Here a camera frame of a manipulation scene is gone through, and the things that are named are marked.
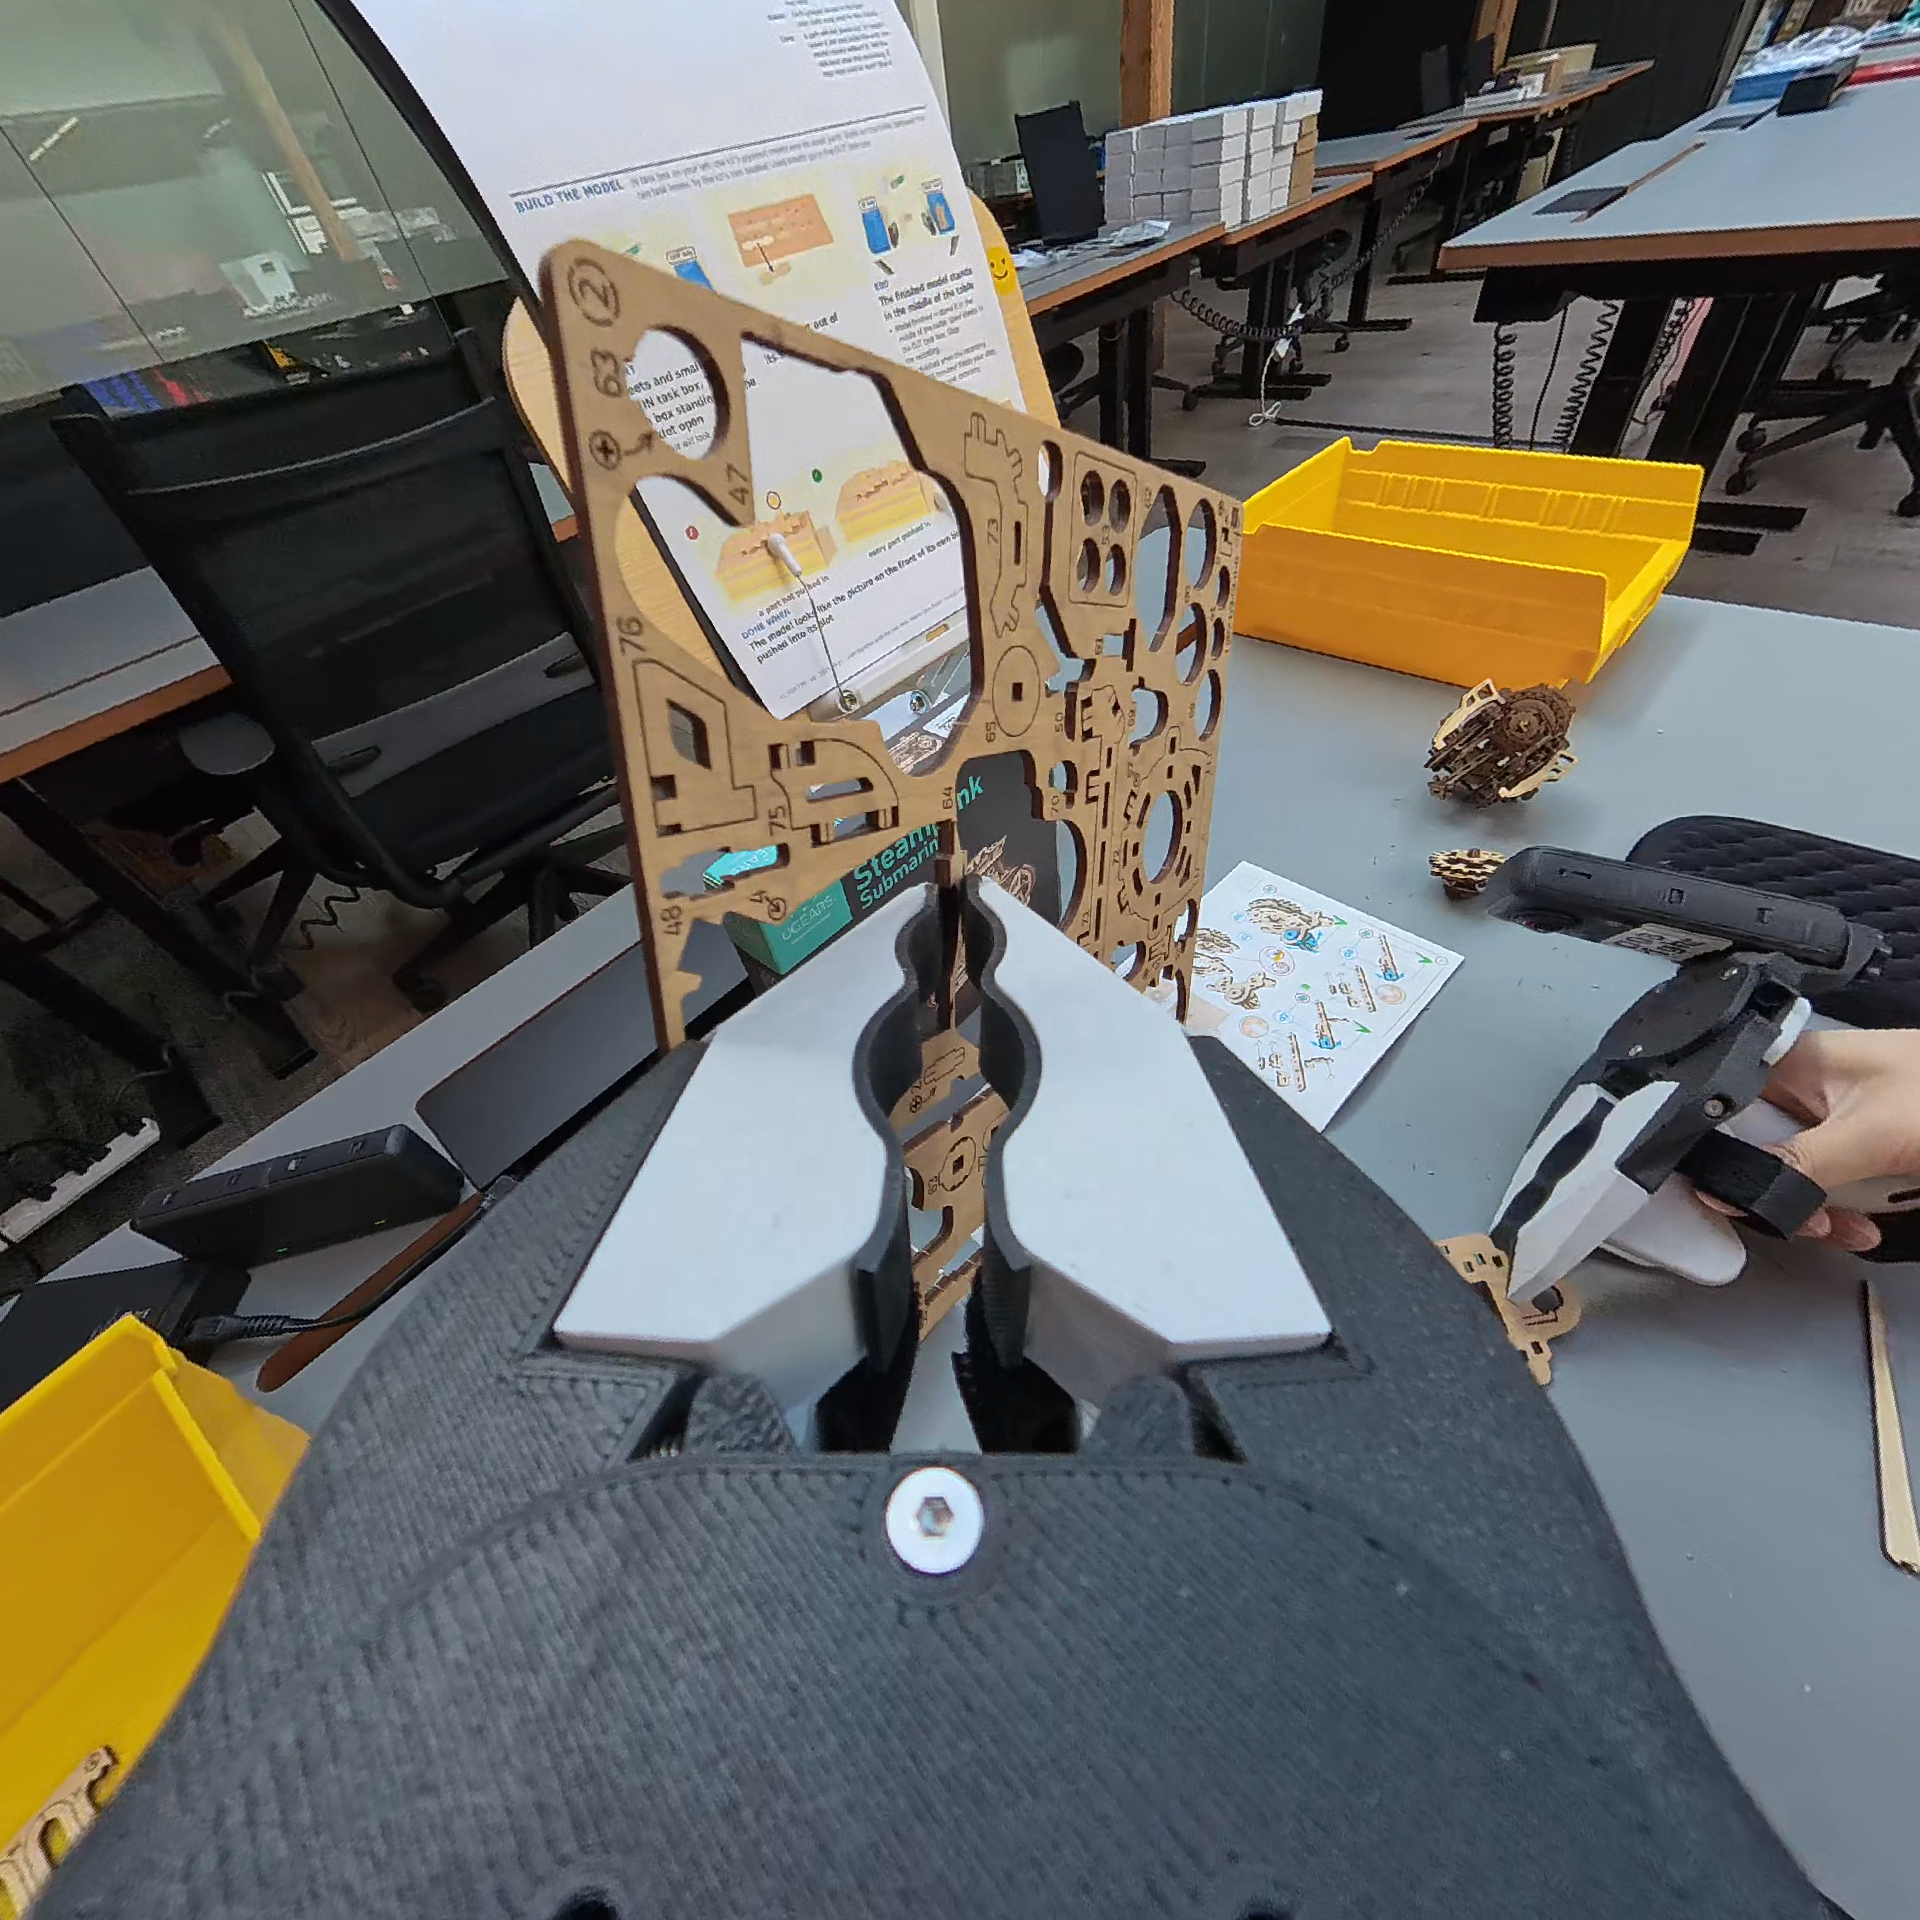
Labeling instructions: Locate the black quilted wrist rest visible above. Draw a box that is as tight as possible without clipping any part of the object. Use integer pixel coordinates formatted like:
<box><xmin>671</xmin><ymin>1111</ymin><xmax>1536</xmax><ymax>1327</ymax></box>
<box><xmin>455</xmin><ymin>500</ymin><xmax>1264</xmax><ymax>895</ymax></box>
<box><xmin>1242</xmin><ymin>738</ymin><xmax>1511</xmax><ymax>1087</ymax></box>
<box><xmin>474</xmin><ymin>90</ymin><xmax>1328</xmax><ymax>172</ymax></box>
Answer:
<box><xmin>1626</xmin><ymin>815</ymin><xmax>1920</xmax><ymax>1039</ymax></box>

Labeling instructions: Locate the black office chair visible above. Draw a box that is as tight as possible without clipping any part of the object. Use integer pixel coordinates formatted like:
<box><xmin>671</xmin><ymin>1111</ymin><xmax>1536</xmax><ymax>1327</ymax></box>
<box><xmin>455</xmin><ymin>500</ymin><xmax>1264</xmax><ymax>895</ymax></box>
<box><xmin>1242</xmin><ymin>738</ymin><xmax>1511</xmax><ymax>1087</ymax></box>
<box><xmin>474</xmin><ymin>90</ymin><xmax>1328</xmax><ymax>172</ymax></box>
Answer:
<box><xmin>53</xmin><ymin>375</ymin><xmax>639</xmax><ymax>1058</ymax></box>

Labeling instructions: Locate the stack of white boxes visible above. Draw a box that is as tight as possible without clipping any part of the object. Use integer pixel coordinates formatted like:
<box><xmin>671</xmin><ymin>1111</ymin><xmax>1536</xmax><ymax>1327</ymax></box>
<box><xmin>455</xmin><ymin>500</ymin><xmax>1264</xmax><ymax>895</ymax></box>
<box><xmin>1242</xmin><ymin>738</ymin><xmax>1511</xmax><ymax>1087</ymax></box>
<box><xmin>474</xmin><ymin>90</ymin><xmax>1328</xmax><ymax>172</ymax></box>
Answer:
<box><xmin>1101</xmin><ymin>88</ymin><xmax>1325</xmax><ymax>234</ymax></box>

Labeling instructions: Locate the grey office table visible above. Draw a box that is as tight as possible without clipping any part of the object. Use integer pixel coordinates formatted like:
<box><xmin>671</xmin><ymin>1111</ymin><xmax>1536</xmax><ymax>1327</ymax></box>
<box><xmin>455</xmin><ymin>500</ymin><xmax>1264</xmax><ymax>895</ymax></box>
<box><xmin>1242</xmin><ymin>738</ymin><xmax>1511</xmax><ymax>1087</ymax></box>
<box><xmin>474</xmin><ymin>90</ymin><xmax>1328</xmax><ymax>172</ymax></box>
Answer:
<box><xmin>1440</xmin><ymin>75</ymin><xmax>1920</xmax><ymax>529</ymax></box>
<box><xmin>1013</xmin><ymin>172</ymin><xmax>1373</xmax><ymax>452</ymax></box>

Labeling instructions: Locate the thin wooden stick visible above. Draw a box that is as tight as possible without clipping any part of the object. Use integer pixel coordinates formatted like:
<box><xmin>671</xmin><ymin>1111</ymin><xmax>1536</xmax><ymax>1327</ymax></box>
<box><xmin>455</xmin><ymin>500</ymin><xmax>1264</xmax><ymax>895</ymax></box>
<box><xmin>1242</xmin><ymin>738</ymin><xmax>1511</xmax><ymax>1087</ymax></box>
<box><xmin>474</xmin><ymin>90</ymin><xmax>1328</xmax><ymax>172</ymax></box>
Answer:
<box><xmin>1863</xmin><ymin>1281</ymin><xmax>1920</xmax><ymax>1576</ymax></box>

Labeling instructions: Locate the black model kit box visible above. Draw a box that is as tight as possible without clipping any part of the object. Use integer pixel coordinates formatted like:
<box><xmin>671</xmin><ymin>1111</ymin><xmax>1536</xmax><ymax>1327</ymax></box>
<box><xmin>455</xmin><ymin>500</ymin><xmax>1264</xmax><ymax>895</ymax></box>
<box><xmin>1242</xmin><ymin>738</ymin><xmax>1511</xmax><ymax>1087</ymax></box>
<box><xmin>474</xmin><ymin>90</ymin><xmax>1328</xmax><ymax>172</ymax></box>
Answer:
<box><xmin>719</xmin><ymin>757</ymin><xmax>1088</xmax><ymax>992</ymax></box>

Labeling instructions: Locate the black cable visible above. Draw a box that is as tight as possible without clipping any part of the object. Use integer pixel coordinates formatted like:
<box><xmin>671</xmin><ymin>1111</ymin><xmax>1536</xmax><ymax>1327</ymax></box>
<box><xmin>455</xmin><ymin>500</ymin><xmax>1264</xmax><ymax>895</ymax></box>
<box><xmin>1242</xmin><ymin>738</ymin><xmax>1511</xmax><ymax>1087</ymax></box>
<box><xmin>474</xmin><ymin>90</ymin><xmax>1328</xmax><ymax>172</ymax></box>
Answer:
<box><xmin>180</xmin><ymin>1185</ymin><xmax>495</xmax><ymax>1346</ymax></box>

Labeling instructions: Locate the black flat panel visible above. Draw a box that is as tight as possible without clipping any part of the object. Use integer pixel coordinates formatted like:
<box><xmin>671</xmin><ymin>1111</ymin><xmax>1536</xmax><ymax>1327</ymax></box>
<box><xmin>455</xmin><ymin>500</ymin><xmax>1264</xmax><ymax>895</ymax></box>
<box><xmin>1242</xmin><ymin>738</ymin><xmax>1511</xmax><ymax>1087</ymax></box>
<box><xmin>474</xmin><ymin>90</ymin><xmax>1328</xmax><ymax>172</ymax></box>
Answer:
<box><xmin>416</xmin><ymin>944</ymin><xmax>752</xmax><ymax>1186</ymax></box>

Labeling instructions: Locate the black rectangular device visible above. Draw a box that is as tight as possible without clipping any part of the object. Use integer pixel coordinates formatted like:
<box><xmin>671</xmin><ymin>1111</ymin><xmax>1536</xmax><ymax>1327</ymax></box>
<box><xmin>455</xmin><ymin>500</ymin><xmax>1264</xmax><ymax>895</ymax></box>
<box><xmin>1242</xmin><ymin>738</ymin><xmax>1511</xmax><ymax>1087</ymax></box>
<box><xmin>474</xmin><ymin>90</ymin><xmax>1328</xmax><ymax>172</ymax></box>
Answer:
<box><xmin>132</xmin><ymin>1124</ymin><xmax>464</xmax><ymax>1268</ymax></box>

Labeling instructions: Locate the white power strip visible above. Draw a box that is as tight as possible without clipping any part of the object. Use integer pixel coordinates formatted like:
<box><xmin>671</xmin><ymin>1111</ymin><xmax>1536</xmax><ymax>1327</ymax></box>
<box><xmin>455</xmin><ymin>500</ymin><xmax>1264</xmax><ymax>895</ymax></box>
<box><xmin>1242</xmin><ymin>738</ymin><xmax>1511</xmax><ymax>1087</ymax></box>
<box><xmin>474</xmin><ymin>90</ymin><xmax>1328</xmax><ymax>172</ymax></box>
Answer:
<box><xmin>0</xmin><ymin>1117</ymin><xmax>160</xmax><ymax>1249</ymax></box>

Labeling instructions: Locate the white instruction poster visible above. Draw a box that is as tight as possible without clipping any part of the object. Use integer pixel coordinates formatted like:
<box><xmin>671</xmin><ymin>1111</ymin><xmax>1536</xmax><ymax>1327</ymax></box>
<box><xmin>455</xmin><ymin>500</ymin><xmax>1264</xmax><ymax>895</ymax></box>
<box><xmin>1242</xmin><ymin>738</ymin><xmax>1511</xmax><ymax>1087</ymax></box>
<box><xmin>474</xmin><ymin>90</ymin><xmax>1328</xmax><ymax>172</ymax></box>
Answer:
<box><xmin>352</xmin><ymin>0</ymin><xmax>1037</xmax><ymax>713</ymax></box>

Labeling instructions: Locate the yellow plastic bin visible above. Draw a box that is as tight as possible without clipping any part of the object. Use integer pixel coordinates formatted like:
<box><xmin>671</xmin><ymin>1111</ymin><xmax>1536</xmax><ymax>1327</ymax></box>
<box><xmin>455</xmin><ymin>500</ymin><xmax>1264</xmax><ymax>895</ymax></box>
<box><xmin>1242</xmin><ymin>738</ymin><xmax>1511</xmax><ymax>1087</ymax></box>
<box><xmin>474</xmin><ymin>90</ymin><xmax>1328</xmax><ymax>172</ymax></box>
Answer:
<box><xmin>1237</xmin><ymin>434</ymin><xmax>1706</xmax><ymax>688</ymax></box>
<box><xmin>0</xmin><ymin>1316</ymin><xmax>309</xmax><ymax>1907</ymax></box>

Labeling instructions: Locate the large wooden gear assembly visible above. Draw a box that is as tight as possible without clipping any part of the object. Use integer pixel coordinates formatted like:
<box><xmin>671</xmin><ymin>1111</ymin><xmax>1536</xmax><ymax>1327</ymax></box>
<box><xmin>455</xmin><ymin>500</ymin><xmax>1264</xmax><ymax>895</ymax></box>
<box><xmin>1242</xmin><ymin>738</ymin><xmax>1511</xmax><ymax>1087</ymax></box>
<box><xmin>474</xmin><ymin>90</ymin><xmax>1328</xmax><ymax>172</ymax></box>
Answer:
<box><xmin>1421</xmin><ymin>679</ymin><xmax>1580</xmax><ymax>812</ymax></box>

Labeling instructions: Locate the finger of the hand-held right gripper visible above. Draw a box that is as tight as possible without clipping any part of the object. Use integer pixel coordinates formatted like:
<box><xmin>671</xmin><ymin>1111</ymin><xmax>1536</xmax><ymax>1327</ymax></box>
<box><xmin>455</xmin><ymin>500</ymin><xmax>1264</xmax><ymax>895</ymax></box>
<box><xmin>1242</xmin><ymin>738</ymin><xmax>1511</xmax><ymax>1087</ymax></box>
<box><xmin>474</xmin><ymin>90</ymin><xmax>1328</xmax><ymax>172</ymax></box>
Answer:
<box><xmin>1496</xmin><ymin>1080</ymin><xmax>1677</xmax><ymax>1227</ymax></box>
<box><xmin>1503</xmin><ymin>1159</ymin><xmax>1655</xmax><ymax>1303</ymax></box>

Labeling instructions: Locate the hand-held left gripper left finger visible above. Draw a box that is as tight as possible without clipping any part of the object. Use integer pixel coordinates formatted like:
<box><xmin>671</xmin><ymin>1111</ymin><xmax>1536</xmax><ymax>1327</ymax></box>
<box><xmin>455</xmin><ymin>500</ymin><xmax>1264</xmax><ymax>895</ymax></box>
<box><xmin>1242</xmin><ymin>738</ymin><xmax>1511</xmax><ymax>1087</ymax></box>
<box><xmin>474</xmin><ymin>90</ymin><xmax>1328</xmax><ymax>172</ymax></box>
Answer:
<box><xmin>548</xmin><ymin>883</ymin><xmax>920</xmax><ymax>1455</ymax></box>

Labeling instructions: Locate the wooden model part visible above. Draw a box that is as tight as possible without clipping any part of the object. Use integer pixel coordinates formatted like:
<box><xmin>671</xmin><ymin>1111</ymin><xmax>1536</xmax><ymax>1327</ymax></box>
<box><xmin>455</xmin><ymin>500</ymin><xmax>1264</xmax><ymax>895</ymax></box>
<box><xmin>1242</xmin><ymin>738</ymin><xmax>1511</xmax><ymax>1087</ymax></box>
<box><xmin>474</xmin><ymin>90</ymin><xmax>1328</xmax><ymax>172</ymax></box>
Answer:
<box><xmin>1437</xmin><ymin>1231</ymin><xmax>1581</xmax><ymax>1385</ymax></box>

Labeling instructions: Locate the wooden model parts sheet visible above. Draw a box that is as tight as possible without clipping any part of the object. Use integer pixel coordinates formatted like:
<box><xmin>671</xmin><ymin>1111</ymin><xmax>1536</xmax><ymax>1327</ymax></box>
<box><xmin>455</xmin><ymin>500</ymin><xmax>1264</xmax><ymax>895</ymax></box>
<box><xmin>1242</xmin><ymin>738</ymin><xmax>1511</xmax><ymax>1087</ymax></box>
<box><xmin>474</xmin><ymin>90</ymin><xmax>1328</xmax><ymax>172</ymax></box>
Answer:
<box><xmin>0</xmin><ymin>1746</ymin><xmax>118</xmax><ymax>1899</ymax></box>
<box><xmin>536</xmin><ymin>239</ymin><xmax>1248</xmax><ymax>1344</ymax></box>

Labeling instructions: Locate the person's right hand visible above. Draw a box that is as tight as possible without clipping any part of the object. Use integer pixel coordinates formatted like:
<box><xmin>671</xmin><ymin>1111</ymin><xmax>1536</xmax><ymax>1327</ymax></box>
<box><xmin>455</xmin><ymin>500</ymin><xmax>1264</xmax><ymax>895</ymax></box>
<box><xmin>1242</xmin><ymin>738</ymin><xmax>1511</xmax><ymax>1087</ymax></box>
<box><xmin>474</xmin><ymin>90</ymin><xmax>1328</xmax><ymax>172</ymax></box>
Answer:
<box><xmin>1769</xmin><ymin>1026</ymin><xmax>1920</xmax><ymax>1261</ymax></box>

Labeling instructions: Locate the white instruction booklet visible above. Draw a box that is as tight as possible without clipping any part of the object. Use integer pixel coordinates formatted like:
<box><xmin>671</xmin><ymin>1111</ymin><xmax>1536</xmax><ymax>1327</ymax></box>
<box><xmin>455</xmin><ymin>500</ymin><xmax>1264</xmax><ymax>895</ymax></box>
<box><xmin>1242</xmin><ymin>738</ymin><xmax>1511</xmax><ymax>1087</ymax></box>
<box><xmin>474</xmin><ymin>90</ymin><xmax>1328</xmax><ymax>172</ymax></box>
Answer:
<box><xmin>1184</xmin><ymin>860</ymin><xmax>1465</xmax><ymax>1131</ymax></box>

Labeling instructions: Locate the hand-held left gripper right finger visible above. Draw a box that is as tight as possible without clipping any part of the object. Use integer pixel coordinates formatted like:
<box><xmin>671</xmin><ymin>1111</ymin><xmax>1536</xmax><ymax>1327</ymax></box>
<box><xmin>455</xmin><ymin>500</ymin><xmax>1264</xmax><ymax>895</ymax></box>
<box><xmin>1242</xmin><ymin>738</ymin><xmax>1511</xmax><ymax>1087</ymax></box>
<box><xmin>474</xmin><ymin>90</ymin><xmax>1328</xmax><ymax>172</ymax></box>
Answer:
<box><xmin>967</xmin><ymin>874</ymin><xmax>1336</xmax><ymax>1455</ymax></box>

